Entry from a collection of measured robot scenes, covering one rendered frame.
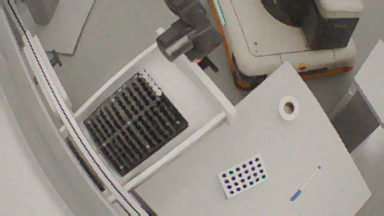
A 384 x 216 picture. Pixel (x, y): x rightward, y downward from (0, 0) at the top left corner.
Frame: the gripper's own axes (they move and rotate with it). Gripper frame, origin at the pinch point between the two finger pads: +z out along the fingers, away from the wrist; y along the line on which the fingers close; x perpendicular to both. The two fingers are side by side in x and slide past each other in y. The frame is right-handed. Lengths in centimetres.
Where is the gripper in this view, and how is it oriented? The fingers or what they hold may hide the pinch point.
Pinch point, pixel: (200, 52)
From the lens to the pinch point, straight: 159.5
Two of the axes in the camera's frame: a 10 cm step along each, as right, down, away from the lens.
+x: 6.4, 7.4, -2.1
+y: -7.7, 6.2, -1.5
